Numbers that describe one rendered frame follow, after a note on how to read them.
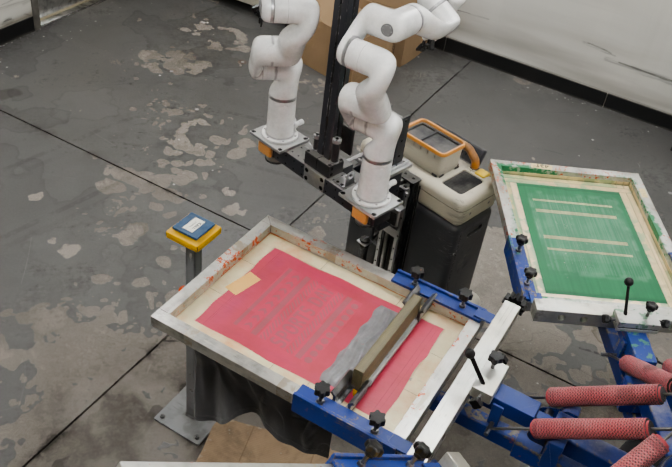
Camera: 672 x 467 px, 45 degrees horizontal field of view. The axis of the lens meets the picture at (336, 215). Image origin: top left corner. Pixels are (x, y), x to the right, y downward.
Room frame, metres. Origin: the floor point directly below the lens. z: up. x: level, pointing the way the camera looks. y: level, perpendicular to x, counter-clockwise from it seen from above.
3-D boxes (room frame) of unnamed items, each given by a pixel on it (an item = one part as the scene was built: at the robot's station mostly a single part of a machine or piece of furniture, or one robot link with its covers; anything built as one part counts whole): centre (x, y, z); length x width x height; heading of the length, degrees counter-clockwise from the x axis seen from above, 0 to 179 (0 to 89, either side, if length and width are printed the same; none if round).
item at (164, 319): (1.70, 0.00, 0.97); 0.79 x 0.58 x 0.04; 64
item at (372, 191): (2.12, -0.11, 1.21); 0.16 x 0.13 x 0.15; 139
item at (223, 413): (1.53, 0.14, 0.74); 0.46 x 0.04 x 0.42; 64
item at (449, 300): (1.84, -0.34, 0.98); 0.30 x 0.05 x 0.07; 64
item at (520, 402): (1.45, -0.51, 1.02); 0.17 x 0.06 x 0.05; 64
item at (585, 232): (2.14, -0.89, 1.05); 1.08 x 0.61 x 0.23; 4
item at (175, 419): (2.05, 0.45, 0.48); 0.22 x 0.22 x 0.96; 64
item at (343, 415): (1.34, -0.10, 0.98); 0.30 x 0.05 x 0.07; 64
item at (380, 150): (2.11, -0.09, 1.37); 0.13 x 0.10 x 0.16; 62
